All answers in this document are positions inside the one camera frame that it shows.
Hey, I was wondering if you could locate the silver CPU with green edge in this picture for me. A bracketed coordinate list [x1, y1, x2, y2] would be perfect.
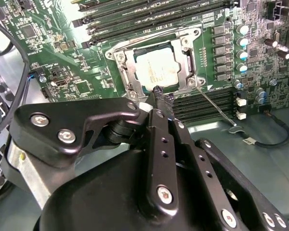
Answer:
[132, 44, 181, 92]

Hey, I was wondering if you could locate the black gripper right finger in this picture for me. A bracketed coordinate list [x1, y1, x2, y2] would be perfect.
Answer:
[168, 95, 289, 231]

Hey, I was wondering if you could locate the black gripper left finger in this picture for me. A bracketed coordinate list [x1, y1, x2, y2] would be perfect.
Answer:
[11, 86, 181, 218]

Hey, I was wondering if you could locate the metal CPU socket cover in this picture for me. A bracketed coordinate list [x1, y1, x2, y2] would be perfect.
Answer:
[120, 37, 195, 96]

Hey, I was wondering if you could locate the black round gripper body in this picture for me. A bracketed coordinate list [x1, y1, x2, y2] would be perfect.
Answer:
[35, 149, 223, 231]

